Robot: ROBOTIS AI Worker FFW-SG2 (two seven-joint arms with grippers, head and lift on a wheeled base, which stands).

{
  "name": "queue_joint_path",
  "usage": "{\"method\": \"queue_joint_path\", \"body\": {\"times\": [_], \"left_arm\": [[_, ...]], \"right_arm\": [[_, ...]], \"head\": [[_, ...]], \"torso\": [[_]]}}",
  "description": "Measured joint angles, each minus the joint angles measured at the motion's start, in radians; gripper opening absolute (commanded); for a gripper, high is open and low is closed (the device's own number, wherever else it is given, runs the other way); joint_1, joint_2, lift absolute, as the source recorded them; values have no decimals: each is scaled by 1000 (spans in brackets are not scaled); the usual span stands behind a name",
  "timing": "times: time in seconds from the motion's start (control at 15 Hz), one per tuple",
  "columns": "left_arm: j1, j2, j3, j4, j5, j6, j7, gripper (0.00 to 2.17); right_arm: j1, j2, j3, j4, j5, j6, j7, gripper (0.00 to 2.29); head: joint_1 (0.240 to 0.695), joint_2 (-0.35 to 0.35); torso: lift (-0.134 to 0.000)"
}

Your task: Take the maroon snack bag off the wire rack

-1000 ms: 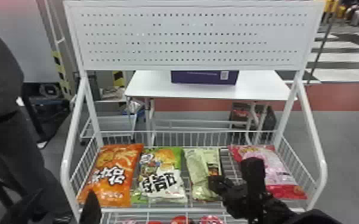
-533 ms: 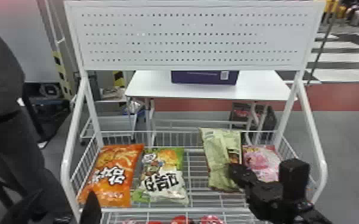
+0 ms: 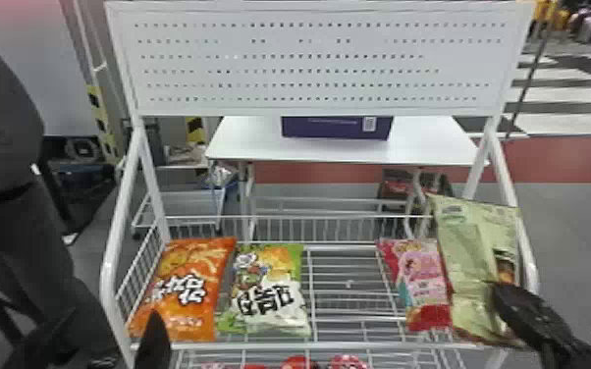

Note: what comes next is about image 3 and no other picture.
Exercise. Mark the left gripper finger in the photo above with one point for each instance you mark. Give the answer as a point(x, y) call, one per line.
point(154, 342)

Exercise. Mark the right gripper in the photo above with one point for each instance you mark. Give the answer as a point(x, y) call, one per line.
point(566, 355)

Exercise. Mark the pale green snack packet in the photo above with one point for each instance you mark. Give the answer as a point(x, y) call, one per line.
point(468, 247)

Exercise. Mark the orange snack packet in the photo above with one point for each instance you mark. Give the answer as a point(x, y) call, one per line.
point(184, 288)

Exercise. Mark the pink snack packet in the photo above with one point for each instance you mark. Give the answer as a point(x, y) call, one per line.
point(422, 283)

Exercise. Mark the green and white snack packet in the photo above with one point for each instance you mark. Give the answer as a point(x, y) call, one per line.
point(267, 296)

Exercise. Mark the person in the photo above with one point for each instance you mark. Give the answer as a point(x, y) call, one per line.
point(7, 170)

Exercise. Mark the white side table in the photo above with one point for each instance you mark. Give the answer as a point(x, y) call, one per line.
point(326, 147)

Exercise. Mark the blue box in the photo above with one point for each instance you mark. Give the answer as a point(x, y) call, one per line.
point(337, 128)

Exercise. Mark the yellow black striped post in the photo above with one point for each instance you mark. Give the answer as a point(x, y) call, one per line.
point(195, 131)
point(104, 123)

